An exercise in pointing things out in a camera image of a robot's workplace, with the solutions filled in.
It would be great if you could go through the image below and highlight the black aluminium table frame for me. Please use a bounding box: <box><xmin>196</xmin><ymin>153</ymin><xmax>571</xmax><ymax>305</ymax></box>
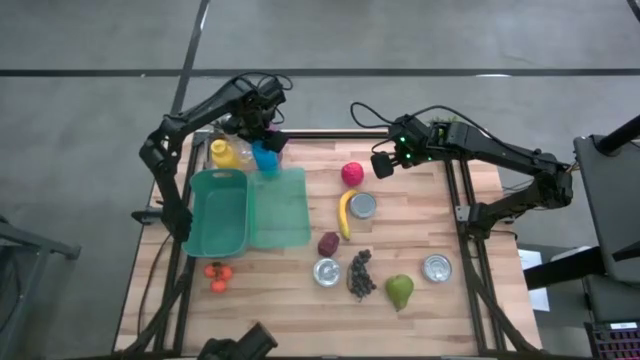
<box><xmin>117</xmin><ymin>128</ymin><xmax>544</xmax><ymax>357</ymax></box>

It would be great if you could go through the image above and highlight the red round fruit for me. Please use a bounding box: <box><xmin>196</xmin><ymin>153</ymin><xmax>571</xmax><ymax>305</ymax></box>
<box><xmin>340</xmin><ymin>161</ymin><xmax>365</xmax><ymax>188</ymax></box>

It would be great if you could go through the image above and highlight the brown cable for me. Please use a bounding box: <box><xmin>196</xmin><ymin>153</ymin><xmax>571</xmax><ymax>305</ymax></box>
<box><xmin>136</xmin><ymin>232</ymin><xmax>172</xmax><ymax>337</ymax></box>

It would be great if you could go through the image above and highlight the purple lit keyboard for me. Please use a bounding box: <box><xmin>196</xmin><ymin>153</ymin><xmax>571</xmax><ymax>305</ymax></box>
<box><xmin>583</xmin><ymin>321</ymin><xmax>640</xmax><ymax>360</ymax></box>

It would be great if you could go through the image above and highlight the teal plastic bin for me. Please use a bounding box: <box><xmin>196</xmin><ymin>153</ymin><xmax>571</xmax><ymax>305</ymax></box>
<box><xmin>182</xmin><ymin>168</ymin><xmax>250</xmax><ymax>259</ymax></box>

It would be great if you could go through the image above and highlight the labelled tuna can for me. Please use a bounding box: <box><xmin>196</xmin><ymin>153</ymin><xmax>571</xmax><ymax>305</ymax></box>
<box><xmin>312</xmin><ymin>257</ymin><xmax>342</xmax><ymax>288</ymax></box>

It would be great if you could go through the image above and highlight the small green potted plant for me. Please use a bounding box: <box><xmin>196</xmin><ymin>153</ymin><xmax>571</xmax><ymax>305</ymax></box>
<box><xmin>428</xmin><ymin>115</ymin><xmax>467</xmax><ymax>127</ymax></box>

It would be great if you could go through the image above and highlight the translucent teal plastic tray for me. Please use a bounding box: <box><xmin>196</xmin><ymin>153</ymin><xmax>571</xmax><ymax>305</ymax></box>
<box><xmin>247</xmin><ymin>167</ymin><xmax>312</xmax><ymax>250</ymax></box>

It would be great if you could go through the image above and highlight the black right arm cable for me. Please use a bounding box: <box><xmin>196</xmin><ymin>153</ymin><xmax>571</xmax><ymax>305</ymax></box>
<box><xmin>349</xmin><ymin>102</ymin><xmax>482</xmax><ymax>147</ymax></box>

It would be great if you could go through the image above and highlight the black device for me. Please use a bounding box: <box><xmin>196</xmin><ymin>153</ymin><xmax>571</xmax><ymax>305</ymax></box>
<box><xmin>197</xmin><ymin>321</ymin><xmax>279</xmax><ymax>360</ymax></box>

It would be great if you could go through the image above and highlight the silver can with green label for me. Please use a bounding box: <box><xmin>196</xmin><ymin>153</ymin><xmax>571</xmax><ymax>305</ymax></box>
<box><xmin>348</xmin><ymin>192</ymin><xmax>378</xmax><ymax>221</ymax></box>

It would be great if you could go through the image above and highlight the black equipment cart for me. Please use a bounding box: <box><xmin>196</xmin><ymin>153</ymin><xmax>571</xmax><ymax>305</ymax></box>
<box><xmin>519</xmin><ymin>113</ymin><xmax>640</xmax><ymax>326</ymax></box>

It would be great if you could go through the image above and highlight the yellow banana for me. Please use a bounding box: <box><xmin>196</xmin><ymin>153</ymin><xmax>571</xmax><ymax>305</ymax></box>
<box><xmin>338</xmin><ymin>188</ymin><xmax>360</xmax><ymax>241</ymax></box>

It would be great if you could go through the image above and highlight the white paper sheet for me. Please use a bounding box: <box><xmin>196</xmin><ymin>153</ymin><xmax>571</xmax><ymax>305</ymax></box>
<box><xmin>517</xmin><ymin>248</ymin><xmax>551</xmax><ymax>314</ymax></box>

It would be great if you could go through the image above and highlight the dark purple grape bunch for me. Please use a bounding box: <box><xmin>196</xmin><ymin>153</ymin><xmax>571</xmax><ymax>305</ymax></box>
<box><xmin>346</xmin><ymin>248</ymin><xmax>378</xmax><ymax>303</ymax></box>

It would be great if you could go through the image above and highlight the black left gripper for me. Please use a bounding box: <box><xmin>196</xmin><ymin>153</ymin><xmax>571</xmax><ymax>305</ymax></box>
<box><xmin>224</xmin><ymin>77</ymin><xmax>290</xmax><ymax>154</ymax></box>

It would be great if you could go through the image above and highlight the blue plastic water bottle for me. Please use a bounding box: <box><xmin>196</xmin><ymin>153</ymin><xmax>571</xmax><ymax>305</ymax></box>
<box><xmin>251</xmin><ymin>141</ymin><xmax>280</xmax><ymax>176</ymax></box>

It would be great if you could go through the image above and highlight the green pear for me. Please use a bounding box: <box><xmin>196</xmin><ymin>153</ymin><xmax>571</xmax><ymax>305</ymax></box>
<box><xmin>384</xmin><ymin>273</ymin><xmax>415</xmax><ymax>313</ymax></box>

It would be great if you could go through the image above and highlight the red tomato cluster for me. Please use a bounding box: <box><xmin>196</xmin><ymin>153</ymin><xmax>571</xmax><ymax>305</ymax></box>
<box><xmin>203</xmin><ymin>261</ymin><xmax>234</xmax><ymax>295</ymax></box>

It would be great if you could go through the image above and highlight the yellow plastic water bottle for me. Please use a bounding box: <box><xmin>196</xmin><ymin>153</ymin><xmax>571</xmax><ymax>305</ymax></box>
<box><xmin>209</xmin><ymin>138</ymin><xmax>242</xmax><ymax>170</ymax></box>

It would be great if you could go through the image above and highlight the dark metal stand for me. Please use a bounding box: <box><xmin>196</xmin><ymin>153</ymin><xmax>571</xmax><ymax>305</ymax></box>
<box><xmin>0</xmin><ymin>213</ymin><xmax>83</xmax><ymax>360</ymax></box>

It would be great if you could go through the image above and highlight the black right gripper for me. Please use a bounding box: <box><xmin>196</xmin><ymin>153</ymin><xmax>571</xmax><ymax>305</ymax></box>
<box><xmin>370</xmin><ymin>114</ymin><xmax>441</xmax><ymax>180</ymax></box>

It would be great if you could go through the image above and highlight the silver food can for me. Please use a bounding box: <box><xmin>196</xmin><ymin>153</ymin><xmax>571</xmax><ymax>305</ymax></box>
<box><xmin>421</xmin><ymin>253</ymin><xmax>454</xmax><ymax>284</ymax></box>

